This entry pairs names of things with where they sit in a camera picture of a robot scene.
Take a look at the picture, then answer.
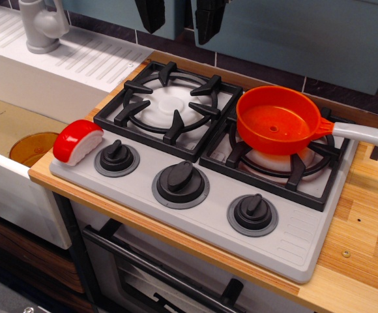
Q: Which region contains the black left burner grate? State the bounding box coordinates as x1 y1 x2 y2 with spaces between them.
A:
94 61 242 162

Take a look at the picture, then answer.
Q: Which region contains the black stove knob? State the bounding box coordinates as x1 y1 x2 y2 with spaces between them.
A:
227 194 279 237
94 140 140 178
152 160 210 210

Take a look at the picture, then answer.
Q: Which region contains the orange transparent plastic bowl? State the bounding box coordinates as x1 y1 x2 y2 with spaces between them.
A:
9 132 59 168

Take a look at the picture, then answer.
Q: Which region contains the black burner grate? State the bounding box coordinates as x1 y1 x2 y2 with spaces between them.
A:
199 111 354 211
94 61 242 162

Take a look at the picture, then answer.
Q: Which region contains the white toy sink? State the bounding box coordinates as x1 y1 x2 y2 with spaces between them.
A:
0 6 151 249

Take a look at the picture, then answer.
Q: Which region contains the red white toy sushi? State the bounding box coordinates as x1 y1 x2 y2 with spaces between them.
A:
53 119 104 166

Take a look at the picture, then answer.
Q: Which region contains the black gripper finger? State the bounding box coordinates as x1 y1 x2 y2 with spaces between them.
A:
135 0 166 34
195 0 226 45

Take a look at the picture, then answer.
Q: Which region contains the black right stove knob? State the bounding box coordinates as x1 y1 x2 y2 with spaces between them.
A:
227 194 279 237

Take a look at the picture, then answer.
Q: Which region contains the black left stove knob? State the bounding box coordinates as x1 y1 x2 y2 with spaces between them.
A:
94 140 140 178

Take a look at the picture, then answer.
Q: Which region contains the orange toy pan grey handle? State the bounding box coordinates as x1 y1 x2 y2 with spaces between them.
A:
236 86 378 155

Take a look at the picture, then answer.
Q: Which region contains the black right burner grate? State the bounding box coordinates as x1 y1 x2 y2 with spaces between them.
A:
199 111 354 211

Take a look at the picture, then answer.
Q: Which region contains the grey toy faucet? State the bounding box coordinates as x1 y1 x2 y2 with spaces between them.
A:
18 0 69 54

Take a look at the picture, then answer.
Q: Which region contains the oven door with black handle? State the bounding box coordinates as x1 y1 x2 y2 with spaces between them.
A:
82 219 307 312

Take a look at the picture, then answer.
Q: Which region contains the grey toy stove top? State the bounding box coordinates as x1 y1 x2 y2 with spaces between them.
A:
50 105 358 283

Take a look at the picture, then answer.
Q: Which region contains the black middle stove knob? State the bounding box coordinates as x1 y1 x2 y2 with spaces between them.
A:
152 160 210 210

